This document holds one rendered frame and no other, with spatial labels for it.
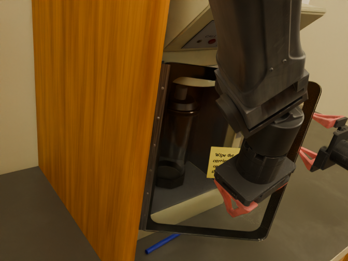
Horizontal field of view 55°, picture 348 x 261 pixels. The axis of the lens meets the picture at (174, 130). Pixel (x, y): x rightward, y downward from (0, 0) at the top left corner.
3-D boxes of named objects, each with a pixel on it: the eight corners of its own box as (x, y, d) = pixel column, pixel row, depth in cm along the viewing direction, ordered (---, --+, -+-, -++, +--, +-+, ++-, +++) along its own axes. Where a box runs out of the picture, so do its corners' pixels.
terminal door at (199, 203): (138, 228, 77) (160, 59, 59) (264, 239, 80) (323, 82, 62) (137, 230, 76) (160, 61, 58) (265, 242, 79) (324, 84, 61)
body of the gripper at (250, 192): (211, 177, 46) (220, 140, 41) (259, 146, 51) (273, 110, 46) (245, 210, 43) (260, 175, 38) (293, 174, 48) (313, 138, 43)
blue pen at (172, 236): (148, 251, 76) (190, 227, 86) (145, 248, 77) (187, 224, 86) (147, 255, 77) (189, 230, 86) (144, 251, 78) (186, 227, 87)
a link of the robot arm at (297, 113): (276, 126, 35) (318, 115, 37) (242, 87, 39) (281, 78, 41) (259, 167, 40) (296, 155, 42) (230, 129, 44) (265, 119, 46)
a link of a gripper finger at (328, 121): (318, 102, 83) (354, 120, 77) (308, 127, 87) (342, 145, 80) (303, 106, 79) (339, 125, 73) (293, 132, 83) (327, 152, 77)
